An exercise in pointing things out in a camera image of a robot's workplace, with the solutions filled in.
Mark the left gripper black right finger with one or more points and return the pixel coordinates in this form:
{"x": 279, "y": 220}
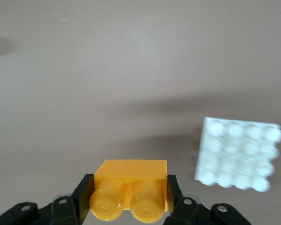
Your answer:
{"x": 189, "y": 211}

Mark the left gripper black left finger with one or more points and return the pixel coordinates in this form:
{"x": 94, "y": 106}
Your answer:
{"x": 61, "y": 211}

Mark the yellow two-stud block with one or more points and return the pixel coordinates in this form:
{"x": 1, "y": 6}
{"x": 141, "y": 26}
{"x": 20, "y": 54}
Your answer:
{"x": 131, "y": 173}

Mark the white studded base plate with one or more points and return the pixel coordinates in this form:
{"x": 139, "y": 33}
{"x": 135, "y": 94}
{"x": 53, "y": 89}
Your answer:
{"x": 236, "y": 154}

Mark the brown table cover sheet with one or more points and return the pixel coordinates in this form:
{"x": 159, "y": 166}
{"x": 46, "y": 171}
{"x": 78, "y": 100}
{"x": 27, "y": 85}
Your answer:
{"x": 107, "y": 70}

